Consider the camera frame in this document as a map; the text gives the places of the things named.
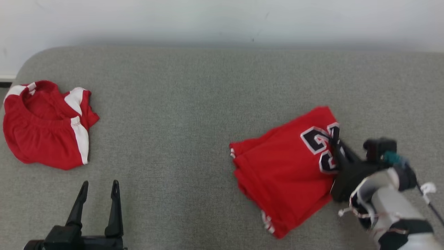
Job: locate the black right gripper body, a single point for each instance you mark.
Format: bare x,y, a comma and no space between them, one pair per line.
348,180

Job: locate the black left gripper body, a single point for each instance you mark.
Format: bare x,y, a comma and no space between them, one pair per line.
66,239

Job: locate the red shorts with white stripes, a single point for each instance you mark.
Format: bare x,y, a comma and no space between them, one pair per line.
41,139

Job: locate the red basketball jersey with number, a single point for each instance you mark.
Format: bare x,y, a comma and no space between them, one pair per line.
281,166

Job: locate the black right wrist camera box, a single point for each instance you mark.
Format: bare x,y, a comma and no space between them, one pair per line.
378,149

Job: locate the white and dark baseboard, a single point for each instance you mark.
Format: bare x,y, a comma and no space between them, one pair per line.
6,80

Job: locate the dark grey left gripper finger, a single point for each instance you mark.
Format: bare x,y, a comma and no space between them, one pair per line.
115,215
77,208

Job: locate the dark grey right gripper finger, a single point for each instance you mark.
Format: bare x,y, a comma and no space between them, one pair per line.
349,154
338,152

